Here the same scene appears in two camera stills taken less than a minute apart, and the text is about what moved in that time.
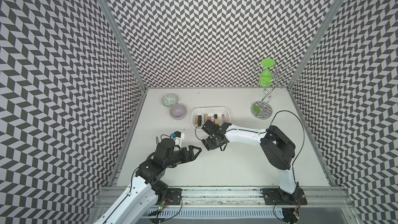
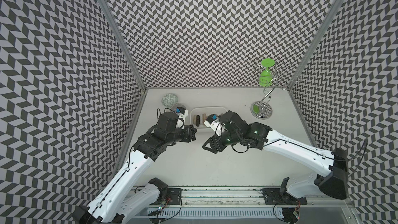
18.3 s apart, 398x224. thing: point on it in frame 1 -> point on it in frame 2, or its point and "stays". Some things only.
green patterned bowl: x=168 y=100 stays
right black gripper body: x=213 y=143 stays
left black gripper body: x=180 y=156 -> x=186 y=137
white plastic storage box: x=211 y=111 stays
